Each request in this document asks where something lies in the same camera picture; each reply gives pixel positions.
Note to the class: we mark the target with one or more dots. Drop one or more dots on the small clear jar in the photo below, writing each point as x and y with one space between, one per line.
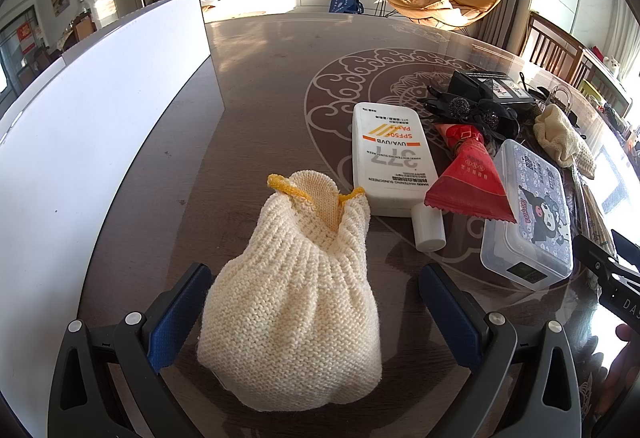
561 96

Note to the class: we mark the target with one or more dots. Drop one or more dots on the cream waffle knit cloth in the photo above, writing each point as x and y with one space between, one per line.
560 137

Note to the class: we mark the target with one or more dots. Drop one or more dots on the black box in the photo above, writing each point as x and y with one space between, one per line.
495 85

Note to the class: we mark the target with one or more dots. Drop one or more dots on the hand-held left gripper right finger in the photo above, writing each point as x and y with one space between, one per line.
450 315

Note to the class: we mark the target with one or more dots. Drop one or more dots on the black hair clip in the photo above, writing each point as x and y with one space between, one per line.
480 115

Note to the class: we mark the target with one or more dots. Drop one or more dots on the small red packet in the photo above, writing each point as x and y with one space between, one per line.
450 133

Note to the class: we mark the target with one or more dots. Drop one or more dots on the cream knit pouch yellow trim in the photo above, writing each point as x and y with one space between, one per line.
290 308

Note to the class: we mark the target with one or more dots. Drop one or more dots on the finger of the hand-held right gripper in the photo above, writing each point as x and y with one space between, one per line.
597 255
627 249

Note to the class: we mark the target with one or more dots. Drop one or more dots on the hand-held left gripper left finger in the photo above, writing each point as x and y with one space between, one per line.
175 315

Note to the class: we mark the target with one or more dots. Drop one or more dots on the white cat figurine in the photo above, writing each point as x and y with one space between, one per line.
611 66

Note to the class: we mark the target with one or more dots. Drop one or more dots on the person's right hand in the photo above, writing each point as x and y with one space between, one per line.
627 333

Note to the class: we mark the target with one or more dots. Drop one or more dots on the blue bag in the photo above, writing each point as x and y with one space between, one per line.
345 2

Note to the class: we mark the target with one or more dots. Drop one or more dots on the clear plastic box cartoon lid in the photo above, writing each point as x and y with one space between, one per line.
530 218

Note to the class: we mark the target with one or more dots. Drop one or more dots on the white sunscreen bottle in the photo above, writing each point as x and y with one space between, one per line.
385 157

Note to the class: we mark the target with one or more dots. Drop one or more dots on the red triangular packet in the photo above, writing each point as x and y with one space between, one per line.
470 188

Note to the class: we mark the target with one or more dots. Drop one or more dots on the wooden dining chair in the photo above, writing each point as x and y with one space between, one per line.
550 45

